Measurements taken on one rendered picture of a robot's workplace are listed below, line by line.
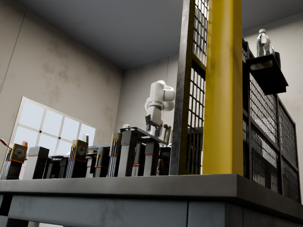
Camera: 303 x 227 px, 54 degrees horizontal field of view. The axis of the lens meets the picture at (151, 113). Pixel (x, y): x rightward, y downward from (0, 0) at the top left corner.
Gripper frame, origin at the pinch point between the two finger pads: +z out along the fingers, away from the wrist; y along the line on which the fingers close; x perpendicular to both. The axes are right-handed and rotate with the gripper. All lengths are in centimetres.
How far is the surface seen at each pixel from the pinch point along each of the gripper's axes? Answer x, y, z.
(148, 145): 14.5, 22.6, 15.4
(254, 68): 61, 5, -26
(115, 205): 48, 80, 49
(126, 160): 17, 40, 27
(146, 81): -213, -259, -206
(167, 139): 1.5, -13.7, 0.2
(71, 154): -40.6, 22.2, 16.8
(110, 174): -5.0, 25.3, 29.9
